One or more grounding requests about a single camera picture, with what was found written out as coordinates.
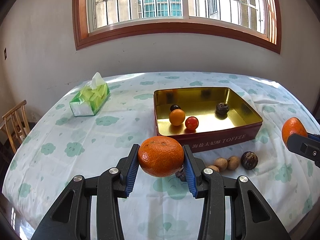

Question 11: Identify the dark wrinkled passion fruit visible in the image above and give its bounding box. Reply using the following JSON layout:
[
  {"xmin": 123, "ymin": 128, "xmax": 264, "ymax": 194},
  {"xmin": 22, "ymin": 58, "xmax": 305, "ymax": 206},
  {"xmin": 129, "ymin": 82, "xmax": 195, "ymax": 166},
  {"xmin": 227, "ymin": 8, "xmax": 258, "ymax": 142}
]
[
  {"xmin": 216, "ymin": 102, "xmax": 229, "ymax": 116},
  {"xmin": 240, "ymin": 151, "xmax": 258, "ymax": 170}
]

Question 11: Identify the small orange tangerine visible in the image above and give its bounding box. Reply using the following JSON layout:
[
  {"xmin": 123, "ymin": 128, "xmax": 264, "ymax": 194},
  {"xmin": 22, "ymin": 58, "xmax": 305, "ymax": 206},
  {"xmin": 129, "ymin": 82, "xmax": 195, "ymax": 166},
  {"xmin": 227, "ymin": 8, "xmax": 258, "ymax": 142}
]
[{"xmin": 138, "ymin": 136, "xmax": 184, "ymax": 177}]

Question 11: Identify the red cherry tomato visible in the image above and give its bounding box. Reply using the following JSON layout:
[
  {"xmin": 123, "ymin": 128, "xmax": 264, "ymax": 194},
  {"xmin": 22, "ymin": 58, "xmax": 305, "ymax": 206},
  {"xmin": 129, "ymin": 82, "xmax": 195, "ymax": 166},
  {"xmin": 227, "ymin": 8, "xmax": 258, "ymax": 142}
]
[{"xmin": 185, "ymin": 116, "xmax": 199, "ymax": 131}]

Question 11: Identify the large orange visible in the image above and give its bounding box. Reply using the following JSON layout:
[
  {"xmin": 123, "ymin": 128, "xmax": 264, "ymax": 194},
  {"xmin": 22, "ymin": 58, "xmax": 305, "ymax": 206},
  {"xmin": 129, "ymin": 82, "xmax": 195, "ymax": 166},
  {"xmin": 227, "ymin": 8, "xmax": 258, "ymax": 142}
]
[{"xmin": 169, "ymin": 109, "xmax": 185, "ymax": 126}]

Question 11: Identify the small dark fruit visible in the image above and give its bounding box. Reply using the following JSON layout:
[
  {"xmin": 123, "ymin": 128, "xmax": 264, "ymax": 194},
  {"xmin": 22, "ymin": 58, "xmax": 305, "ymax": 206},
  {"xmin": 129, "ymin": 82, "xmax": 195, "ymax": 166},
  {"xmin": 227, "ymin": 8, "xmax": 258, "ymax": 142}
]
[{"xmin": 170, "ymin": 105, "xmax": 181, "ymax": 112}]

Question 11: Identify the dark wooden chair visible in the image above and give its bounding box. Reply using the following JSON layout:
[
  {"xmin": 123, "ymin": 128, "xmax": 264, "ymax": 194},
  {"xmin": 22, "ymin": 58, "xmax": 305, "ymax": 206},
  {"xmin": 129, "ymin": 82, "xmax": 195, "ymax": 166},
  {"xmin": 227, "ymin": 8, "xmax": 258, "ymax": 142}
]
[{"xmin": 312, "ymin": 97, "xmax": 320, "ymax": 119}]

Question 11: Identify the brown longan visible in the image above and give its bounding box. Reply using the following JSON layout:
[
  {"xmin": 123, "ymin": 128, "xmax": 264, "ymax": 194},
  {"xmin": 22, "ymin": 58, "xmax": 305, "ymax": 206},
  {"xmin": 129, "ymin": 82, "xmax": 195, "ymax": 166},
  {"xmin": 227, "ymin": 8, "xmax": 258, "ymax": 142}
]
[
  {"xmin": 227, "ymin": 155, "xmax": 240, "ymax": 171},
  {"xmin": 208, "ymin": 165, "xmax": 220, "ymax": 173},
  {"xmin": 214, "ymin": 158, "xmax": 228, "ymax": 172}
]

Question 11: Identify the dark dried fruit piece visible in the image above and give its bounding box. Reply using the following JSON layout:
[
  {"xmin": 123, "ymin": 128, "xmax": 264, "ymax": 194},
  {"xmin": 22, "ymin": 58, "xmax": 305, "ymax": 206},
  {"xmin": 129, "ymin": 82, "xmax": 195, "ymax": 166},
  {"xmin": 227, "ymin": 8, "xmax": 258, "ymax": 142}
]
[{"xmin": 175, "ymin": 166, "xmax": 187, "ymax": 182}]

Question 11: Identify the red toffee tin box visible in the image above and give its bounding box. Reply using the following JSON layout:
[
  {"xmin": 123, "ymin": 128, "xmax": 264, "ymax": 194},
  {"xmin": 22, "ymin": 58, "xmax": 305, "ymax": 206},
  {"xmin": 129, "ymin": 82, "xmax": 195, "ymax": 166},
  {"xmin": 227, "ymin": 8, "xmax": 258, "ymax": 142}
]
[{"xmin": 153, "ymin": 87, "xmax": 263, "ymax": 153}]

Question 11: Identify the green tissue pack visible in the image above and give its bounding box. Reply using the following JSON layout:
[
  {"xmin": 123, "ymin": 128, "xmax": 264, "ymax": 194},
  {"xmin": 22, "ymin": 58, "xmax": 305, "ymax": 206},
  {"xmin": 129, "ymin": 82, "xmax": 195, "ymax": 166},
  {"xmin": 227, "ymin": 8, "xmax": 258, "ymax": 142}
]
[{"xmin": 69, "ymin": 72, "xmax": 110, "ymax": 116}]

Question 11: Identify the wooden-framed window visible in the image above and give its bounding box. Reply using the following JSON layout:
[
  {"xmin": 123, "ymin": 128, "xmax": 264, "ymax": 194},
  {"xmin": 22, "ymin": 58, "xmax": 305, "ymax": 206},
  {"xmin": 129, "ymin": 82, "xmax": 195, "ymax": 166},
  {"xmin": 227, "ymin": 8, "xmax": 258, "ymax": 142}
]
[{"xmin": 72, "ymin": 0, "xmax": 281, "ymax": 53}]

